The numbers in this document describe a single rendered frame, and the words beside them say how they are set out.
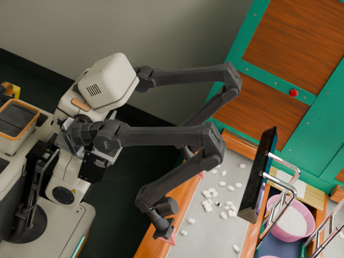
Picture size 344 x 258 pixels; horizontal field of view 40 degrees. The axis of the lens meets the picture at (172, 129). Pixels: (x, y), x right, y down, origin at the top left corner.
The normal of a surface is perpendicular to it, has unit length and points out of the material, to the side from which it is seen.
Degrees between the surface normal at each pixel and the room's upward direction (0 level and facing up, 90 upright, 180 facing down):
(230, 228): 0
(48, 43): 90
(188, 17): 90
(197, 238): 0
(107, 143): 91
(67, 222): 0
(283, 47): 90
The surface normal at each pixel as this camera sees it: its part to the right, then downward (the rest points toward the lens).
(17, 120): 0.33, -0.72
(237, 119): -0.32, 0.52
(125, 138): -0.03, 0.51
